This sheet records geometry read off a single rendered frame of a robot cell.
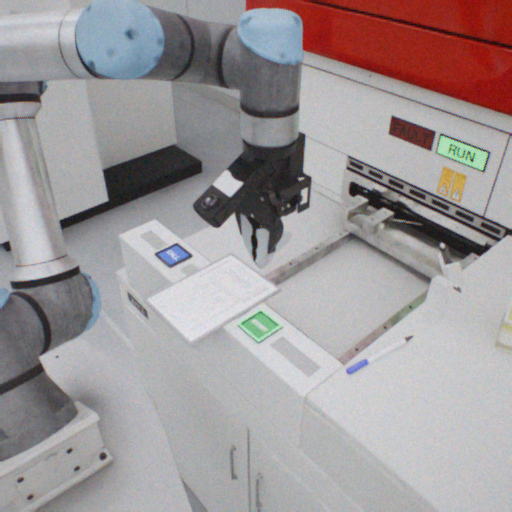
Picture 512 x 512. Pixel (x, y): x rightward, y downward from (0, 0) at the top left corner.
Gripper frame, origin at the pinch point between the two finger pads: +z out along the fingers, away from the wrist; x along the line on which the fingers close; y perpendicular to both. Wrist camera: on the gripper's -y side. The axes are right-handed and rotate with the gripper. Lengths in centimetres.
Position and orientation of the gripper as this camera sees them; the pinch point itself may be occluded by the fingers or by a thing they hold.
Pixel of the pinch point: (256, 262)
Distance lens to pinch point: 78.3
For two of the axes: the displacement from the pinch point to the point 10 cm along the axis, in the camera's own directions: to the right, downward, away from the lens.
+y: 7.5, -4.0, 5.2
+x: -6.6, -4.6, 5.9
